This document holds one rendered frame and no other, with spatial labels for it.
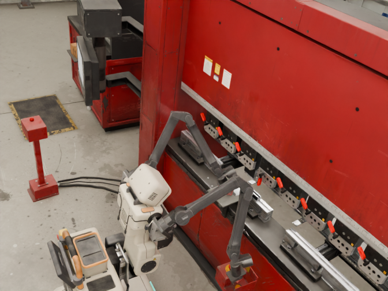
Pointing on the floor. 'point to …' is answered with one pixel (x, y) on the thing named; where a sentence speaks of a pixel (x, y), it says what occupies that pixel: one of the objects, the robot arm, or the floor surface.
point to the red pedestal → (33, 134)
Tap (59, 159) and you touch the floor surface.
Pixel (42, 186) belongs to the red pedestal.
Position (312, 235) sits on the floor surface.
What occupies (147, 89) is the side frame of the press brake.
